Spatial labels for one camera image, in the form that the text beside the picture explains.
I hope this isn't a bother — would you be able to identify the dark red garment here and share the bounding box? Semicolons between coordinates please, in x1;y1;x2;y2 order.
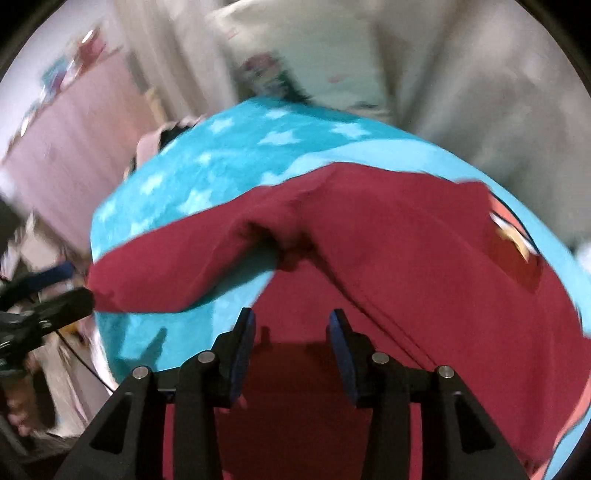
88;163;590;479

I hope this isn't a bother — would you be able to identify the pink black bag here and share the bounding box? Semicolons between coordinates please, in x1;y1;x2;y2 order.
123;116;206;180

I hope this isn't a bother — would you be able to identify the pink cabinet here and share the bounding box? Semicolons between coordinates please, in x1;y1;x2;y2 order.
1;52;156;253

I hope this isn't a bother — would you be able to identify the beige curtain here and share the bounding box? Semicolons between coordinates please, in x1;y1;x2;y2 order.
114;1;590;247

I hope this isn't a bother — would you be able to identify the turquoise cartoon star blanket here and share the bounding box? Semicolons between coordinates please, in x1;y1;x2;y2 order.
91;99;590;479

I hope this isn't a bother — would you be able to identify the black cable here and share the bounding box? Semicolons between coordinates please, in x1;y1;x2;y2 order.
55;329;116;393

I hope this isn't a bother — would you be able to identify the cream floral pillow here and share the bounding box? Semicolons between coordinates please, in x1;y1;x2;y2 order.
209;1;390;123

